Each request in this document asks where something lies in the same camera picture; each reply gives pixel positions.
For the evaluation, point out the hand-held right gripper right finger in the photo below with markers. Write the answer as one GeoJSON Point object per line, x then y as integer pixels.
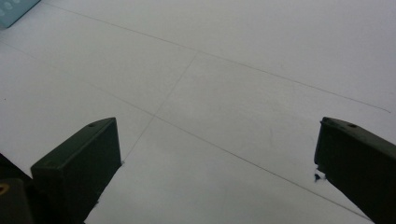
{"type": "Point", "coordinates": [361, 161]}

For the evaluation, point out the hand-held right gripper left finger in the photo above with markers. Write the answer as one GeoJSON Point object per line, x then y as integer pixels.
{"type": "Point", "coordinates": [77, 168]}

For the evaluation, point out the light blue plastic basket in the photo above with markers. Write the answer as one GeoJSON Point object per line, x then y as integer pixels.
{"type": "Point", "coordinates": [14, 9]}

